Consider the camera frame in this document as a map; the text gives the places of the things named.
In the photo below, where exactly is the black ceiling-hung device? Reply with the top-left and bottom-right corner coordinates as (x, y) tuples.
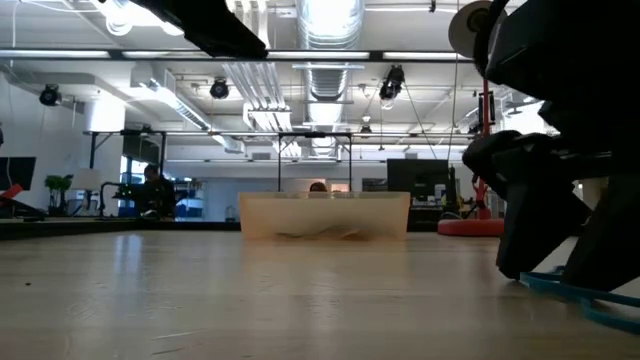
(209, 76), (231, 101)
(39, 83), (63, 108)
(377, 64), (407, 102)

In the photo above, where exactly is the red desk lamp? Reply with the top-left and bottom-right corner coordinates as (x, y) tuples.
(437, 0), (506, 238)

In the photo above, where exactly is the black metal table frame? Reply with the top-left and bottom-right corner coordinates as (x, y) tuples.
(82, 128), (169, 219)
(276, 130), (354, 194)

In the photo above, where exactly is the potted green plant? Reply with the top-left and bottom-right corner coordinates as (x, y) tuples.
(43, 174), (75, 216)

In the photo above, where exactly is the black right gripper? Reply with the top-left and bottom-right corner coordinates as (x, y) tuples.
(461, 129), (640, 293)

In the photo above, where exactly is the orange translucent plastic bin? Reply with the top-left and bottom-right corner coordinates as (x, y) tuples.
(238, 191), (412, 243)

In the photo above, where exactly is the black aluminium table frame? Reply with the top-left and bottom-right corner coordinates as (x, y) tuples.
(0, 218), (504, 242)

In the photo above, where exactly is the red angled object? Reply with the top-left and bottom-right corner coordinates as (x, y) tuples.
(0, 183), (24, 207)

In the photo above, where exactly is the black monitor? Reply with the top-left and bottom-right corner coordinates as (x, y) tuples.
(0, 156), (38, 192)
(386, 158), (452, 202)

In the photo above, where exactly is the white shade table lamp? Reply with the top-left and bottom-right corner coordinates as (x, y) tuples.
(72, 168), (104, 217)

